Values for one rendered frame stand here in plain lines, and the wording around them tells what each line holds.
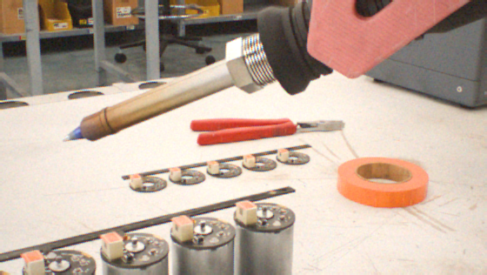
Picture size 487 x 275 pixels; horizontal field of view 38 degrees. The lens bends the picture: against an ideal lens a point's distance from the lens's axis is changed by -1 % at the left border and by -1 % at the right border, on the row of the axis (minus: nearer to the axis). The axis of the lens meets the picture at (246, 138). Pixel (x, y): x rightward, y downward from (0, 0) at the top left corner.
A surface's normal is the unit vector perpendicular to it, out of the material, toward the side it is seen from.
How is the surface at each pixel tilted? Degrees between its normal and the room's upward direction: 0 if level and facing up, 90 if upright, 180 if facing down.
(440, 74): 90
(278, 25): 43
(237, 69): 90
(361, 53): 99
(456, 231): 0
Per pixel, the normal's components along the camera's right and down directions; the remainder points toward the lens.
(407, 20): -0.32, 0.45
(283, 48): 0.27, -0.07
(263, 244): -0.02, 0.33
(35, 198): 0.02, -0.94
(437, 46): -0.81, 0.18
